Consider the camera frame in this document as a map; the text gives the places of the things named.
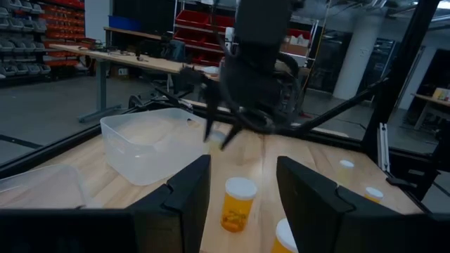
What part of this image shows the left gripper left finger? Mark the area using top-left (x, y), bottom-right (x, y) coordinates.
top-left (128, 154), bottom-right (212, 253)

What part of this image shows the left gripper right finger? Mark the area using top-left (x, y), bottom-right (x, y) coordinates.
top-left (276, 156), bottom-right (405, 253)

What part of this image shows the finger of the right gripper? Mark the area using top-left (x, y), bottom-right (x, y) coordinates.
top-left (220, 122), bottom-right (244, 150)
top-left (203, 82), bottom-right (219, 142)

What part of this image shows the large amber pill bottle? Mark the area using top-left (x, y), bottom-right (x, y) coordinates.
top-left (220, 176), bottom-right (258, 233)
top-left (270, 217), bottom-right (300, 253)

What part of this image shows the small amber pill bottle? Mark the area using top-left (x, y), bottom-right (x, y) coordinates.
top-left (364, 186), bottom-right (385, 205)
top-left (337, 160), bottom-right (355, 184)

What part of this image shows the clear plastic bin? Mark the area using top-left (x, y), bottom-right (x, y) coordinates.
top-left (100, 107), bottom-right (212, 186)
top-left (0, 164), bottom-right (87, 211)

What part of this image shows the blue storage bin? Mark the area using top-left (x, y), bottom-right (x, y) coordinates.
top-left (108, 15), bottom-right (143, 32)

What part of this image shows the wooden workbench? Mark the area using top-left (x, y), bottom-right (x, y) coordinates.
top-left (49, 44), bottom-right (222, 124)

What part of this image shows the rack with red bins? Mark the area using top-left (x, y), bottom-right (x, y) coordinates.
top-left (174, 0), bottom-right (319, 67)

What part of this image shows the white round column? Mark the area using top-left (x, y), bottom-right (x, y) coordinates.
top-left (332, 13), bottom-right (386, 101)

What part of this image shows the wooden side table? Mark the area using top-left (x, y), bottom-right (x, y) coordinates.
top-left (411, 91), bottom-right (450, 131)

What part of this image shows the shelf with orange bins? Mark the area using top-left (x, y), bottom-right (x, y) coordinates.
top-left (40, 0), bottom-right (87, 68)

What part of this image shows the yellow box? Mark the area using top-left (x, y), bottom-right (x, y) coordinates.
top-left (431, 87), bottom-right (450, 103)

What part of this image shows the shelf with grey bins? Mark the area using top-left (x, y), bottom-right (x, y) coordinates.
top-left (0, 0), bottom-right (52, 79)

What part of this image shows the silver aluminium bracket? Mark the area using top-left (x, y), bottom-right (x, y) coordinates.
top-left (377, 122), bottom-right (390, 173)

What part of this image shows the black aluminium extrusion frame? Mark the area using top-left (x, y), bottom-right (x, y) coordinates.
top-left (0, 0), bottom-right (450, 212)

